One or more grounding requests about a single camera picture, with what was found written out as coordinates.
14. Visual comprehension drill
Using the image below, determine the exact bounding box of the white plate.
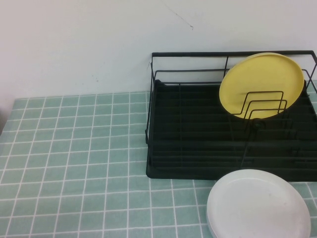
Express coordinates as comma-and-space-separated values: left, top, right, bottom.
206, 169, 312, 238

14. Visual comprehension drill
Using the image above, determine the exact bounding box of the yellow plate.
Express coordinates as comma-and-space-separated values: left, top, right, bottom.
218, 52, 306, 120

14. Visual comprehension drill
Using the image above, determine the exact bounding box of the grey plate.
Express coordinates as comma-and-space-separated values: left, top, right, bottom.
206, 210, 216, 238

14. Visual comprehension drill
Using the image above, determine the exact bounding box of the green checked tablecloth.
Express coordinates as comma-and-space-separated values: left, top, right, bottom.
0, 91, 317, 238

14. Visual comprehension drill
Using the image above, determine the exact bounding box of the black wire dish rack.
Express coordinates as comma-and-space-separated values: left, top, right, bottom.
145, 49, 317, 183

